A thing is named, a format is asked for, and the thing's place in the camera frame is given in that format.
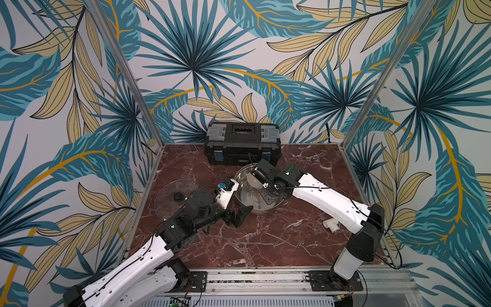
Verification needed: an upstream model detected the black plastic toolbox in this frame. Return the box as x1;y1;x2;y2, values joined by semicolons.
204;122;282;166

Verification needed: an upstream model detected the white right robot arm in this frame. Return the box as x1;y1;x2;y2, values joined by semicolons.
247;159;385;281

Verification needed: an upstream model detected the white pvc pipe fitting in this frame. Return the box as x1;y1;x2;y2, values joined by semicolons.
322;218;340;234

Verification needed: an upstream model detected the aluminium left corner post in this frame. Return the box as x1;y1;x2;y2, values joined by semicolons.
86;0;165;149

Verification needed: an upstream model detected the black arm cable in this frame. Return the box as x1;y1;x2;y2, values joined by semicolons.
275;185;403;270
64;187;208;304

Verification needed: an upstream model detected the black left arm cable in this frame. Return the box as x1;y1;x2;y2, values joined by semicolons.
64;187;208;304

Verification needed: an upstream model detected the glass pot lid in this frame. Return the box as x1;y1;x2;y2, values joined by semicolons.
154;179;201;221

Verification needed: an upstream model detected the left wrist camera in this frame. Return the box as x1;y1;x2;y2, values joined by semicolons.
215;179;239;209

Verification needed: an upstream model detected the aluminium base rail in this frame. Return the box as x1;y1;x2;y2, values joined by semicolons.
144;266;425;306

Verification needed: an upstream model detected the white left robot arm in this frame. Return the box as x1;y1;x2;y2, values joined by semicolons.
63;188;253;306

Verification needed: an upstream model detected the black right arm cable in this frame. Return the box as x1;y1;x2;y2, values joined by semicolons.
275;185;403;270

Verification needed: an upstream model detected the beige plastic ladle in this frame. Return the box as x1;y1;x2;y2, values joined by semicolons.
246;173;263;189

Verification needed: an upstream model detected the aluminium right corner post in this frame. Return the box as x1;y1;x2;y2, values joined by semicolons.
340;0;436;152

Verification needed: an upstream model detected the stainless steel pot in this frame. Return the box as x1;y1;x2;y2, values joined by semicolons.
234;164;284;215

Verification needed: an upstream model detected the aluminium corner post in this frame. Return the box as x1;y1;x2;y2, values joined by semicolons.
86;0;165;149
340;0;436;152

